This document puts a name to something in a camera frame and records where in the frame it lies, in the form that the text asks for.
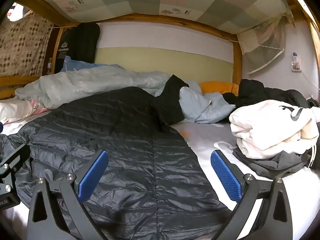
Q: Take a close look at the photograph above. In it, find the pink floral pillow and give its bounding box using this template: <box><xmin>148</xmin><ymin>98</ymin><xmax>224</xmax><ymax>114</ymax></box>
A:
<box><xmin>0</xmin><ymin>97</ymin><xmax>48</xmax><ymax>123</ymax></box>

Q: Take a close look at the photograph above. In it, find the blue pillow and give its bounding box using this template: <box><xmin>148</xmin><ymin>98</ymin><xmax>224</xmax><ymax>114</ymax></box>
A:
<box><xmin>60</xmin><ymin>56</ymin><xmax>125</xmax><ymax>72</ymax></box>

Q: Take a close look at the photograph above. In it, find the orange pillow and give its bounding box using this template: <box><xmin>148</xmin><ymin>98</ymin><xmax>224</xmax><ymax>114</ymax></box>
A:
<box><xmin>200</xmin><ymin>81</ymin><xmax>239</xmax><ymax>97</ymax></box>

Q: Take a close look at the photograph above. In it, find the white cable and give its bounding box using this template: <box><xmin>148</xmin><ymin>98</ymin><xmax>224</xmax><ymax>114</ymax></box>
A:
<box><xmin>300</xmin><ymin>71</ymin><xmax>320</xmax><ymax>90</ymax></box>

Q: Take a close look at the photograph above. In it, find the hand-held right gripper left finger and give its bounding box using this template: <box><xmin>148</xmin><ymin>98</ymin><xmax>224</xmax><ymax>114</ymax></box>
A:
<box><xmin>26</xmin><ymin>150</ymin><xmax>109</xmax><ymax>240</ymax></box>

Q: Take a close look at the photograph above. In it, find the white folded hoodie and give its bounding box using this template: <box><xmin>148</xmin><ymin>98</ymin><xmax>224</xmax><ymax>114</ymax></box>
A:
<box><xmin>229</xmin><ymin>99</ymin><xmax>320</xmax><ymax>168</ymax></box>

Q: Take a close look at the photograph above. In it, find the white wall socket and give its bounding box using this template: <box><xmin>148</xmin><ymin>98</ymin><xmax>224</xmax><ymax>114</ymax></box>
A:
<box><xmin>290</xmin><ymin>52</ymin><xmax>303</xmax><ymax>73</ymax></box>

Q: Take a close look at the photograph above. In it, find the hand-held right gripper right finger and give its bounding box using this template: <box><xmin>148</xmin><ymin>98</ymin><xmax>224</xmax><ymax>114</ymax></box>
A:
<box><xmin>211</xmin><ymin>150</ymin><xmax>295</xmax><ymax>240</ymax></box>

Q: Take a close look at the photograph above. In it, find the black quilted down jacket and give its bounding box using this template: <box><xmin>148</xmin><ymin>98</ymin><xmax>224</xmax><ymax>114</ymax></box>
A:
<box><xmin>0</xmin><ymin>74</ymin><xmax>234</xmax><ymax>240</ymax></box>

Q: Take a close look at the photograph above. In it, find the wooden bed frame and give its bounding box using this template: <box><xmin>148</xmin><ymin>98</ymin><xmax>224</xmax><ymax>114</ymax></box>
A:
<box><xmin>0</xmin><ymin>0</ymin><xmax>320</xmax><ymax>100</ymax></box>

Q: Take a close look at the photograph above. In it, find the brown patterned curtain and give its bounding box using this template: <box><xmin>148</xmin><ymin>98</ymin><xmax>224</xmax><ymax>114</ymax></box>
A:
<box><xmin>0</xmin><ymin>11</ymin><xmax>54</xmax><ymax>78</ymax></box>

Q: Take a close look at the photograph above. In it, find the dark grey folded garment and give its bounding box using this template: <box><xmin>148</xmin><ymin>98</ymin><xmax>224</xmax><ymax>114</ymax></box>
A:
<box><xmin>232</xmin><ymin>147</ymin><xmax>313</xmax><ymax>180</ymax></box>

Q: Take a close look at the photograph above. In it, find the light blue duvet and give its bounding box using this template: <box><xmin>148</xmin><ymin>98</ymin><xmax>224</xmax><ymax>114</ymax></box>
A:
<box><xmin>14</xmin><ymin>64</ymin><xmax>237</xmax><ymax>124</ymax></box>

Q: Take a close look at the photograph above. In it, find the pale bed sheet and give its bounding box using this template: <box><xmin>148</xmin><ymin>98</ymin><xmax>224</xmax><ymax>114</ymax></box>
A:
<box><xmin>0</xmin><ymin>120</ymin><xmax>320</xmax><ymax>240</ymax></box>

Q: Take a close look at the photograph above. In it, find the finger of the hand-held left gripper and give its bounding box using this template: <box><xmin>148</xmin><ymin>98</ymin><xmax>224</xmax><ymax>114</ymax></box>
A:
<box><xmin>0</xmin><ymin>144</ymin><xmax>31</xmax><ymax>180</ymax></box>

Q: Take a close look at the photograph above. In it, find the black puffy jacket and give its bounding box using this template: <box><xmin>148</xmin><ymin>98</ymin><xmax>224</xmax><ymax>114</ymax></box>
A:
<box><xmin>222</xmin><ymin>79</ymin><xmax>313</xmax><ymax>110</ymax></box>

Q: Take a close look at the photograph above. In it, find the black hanging bag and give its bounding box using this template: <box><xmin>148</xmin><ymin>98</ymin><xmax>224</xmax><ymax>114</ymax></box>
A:
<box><xmin>54</xmin><ymin>22</ymin><xmax>100</xmax><ymax>73</ymax></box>

